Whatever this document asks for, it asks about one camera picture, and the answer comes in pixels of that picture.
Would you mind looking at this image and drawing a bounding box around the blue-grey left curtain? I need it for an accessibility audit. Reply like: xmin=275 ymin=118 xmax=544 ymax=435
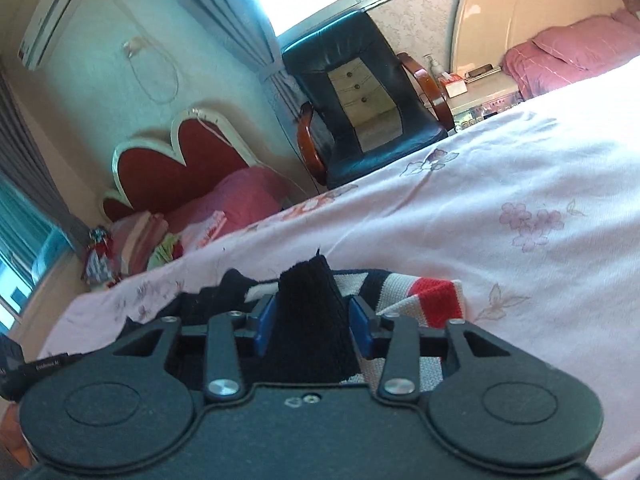
xmin=144 ymin=0 xmax=302 ymax=111

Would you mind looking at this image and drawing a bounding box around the red heart-shaped headboard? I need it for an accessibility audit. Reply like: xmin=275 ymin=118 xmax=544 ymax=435
xmin=100 ymin=107 xmax=258 ymax=221

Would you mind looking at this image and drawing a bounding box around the cream arched headboard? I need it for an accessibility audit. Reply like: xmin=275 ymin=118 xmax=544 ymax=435
xmin=450 ymin=0 xmax=624 ymax=76

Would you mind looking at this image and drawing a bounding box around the striped knit sweater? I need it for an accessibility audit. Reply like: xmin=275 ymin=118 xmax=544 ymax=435
xmin=117 ymin=251 xmax=469 ymax=396

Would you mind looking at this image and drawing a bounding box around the white looped wall cable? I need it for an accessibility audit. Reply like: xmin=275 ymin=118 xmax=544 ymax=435
xmin=121 ymin=34 xmax=181 ymax=106

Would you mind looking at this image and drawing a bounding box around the black leather armchair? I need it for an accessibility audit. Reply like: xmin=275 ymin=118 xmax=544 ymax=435
xmin=282 ymin=11 xmax=454 ymax=190

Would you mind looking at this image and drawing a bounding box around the white bedside table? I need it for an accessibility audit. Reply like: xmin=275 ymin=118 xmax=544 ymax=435
xmin=438 ymin=64 xmax=523 ymax=131

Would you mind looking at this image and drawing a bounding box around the white air conditioner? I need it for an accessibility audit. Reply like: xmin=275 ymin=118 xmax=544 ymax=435
xmin=17 ymin=0 xmax=81 ymax=72

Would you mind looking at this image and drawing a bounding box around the magenta pillow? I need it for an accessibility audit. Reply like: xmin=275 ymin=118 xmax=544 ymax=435
xmin=165 ymin=166 xmax=288 ymax=234

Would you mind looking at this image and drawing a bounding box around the grey window curtain far left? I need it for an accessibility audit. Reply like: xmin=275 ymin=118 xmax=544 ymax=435
xmin=1 ymin=75 xmax=90 ymax=259

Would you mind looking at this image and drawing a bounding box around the pink floral bed quilt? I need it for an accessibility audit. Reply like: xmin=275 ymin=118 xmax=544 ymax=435
xmin=41 ymin=61 xmax=639 ymax=479

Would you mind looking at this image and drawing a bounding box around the striped folded clothes pile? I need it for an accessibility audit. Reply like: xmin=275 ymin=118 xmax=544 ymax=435
xmin=82 ymin=211 xmax=168 ymax=288

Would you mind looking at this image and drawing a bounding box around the pink pillow on far bed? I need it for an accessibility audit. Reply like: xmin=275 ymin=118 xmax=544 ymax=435
xmin=501 ymin=9 xmax=639 ymax=100

